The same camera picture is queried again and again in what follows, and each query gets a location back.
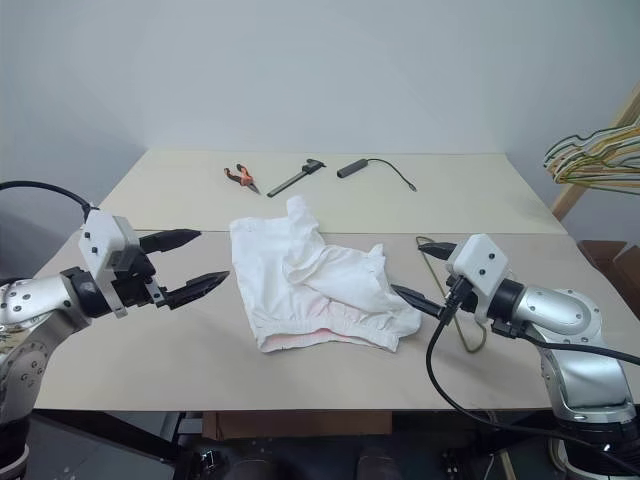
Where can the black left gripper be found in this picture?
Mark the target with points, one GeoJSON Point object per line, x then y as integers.
{"type": "Point", "coordinates": [137, 285]}

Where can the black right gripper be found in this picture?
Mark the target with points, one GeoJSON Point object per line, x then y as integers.
{"type": "Point", "coordinates": [469, 299]}

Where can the white shorts garment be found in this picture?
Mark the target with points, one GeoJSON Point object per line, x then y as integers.
{"type": "Point", "coordinates": [280, 260]}

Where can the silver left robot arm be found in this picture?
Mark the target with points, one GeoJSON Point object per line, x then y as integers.
{"type": "Point", "coordinates": [30, 300]}

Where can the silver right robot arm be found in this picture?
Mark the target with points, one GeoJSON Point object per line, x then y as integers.
{"type": "Point", "coordinates": [560, 310]}

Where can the black caliper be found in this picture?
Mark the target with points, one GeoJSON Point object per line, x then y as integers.
{"type": "Point", "coordinates": [290, 181]}

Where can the wooden clothes rack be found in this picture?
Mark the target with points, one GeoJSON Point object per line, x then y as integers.
{"type": "Point", "coordinates": [567, 200]}

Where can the open brown cardboard box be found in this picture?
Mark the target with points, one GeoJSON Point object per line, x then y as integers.
{"type": "Point", "coordinates": [600, 250]}

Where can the flat brown cardboard box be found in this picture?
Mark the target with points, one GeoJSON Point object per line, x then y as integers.
{"type": "Point", "coordinates": [300, 425]}

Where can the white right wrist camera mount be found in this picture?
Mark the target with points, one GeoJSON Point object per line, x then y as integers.
{"type": "Point", "coordinates": [480, 260]}

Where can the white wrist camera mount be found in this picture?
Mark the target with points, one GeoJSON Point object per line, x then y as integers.
{"type": "Point", "coordinates": [480, 260]}
{"type": "Point", "coordinates": [102, 240]}

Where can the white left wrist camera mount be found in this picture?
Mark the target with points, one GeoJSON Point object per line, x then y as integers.
{"type": "Point", "coordinates": [102, 240]}

